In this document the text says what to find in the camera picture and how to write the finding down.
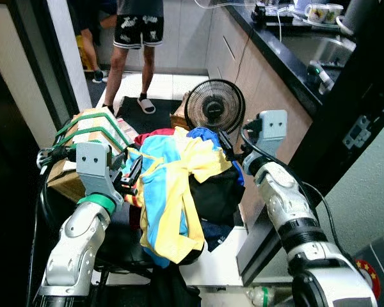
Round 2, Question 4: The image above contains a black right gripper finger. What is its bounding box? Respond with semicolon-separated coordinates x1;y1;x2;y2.
216;131;236;157

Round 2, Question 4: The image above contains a yellow and light blue garment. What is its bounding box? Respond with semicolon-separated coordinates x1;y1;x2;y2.
136;126;234;267

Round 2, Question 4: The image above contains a black garment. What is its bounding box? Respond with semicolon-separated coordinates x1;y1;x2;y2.
189;163;245;226

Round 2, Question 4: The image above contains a grey washing machine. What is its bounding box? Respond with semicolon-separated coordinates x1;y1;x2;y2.
352;233;384;307

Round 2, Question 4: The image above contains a royal blue garment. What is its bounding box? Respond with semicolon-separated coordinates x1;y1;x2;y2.
187;127;222;148

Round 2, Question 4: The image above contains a black round fan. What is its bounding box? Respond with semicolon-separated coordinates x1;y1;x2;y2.
184;79;246;136

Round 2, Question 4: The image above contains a red garment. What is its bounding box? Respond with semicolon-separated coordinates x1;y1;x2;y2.
134;128;177;145

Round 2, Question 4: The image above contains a black floor mat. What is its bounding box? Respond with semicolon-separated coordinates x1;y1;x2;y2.
115;96;188;136

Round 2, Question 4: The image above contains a beige kitchen cabinet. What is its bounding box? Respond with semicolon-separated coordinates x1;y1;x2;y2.
205;6;316;215

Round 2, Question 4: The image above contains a black kitchen counter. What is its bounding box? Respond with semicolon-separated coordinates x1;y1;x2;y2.
226;0;360;117

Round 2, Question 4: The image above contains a grey metal door latch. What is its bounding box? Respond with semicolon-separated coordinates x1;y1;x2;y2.
344;115;374;150

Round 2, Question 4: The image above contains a steel kitchen sink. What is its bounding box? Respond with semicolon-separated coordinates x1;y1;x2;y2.
280;35;357;68

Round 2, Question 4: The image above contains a black device on counter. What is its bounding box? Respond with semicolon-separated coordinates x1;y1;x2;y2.
251;2;284;26

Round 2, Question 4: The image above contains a person in patterned black shorts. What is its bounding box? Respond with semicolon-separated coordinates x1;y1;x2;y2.
102;0;166;115

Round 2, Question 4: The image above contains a red round sticker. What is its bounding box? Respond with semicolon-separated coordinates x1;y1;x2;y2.
354;258;382;300

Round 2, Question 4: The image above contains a clear plastic bottle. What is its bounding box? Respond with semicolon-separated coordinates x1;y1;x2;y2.
246;287;292;307

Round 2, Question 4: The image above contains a person in dark shorts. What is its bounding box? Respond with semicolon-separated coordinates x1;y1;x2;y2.
70;0;120;84

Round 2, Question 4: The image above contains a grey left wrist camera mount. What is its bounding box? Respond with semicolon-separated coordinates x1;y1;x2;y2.
75;141;118;198

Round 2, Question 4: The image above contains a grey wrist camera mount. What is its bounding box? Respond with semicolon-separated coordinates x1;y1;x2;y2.
75;141;118;198
255;109;289;158

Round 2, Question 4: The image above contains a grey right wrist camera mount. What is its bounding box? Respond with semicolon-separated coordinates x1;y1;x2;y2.
255;109;289;158

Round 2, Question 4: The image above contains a cardboard box with green straps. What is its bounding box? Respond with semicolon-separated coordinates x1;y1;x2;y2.
48;107;140;203

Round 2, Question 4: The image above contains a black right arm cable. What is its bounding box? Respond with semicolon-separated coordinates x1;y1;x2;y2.
239;127;341;258

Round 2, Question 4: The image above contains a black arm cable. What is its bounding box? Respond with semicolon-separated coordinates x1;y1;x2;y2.
26;146;75;303
239;127;341;258

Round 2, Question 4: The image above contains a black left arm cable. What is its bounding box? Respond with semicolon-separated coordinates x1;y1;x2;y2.
26;146;75;303

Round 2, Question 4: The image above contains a black door frame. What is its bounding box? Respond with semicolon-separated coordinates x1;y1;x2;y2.
236;0;384;272

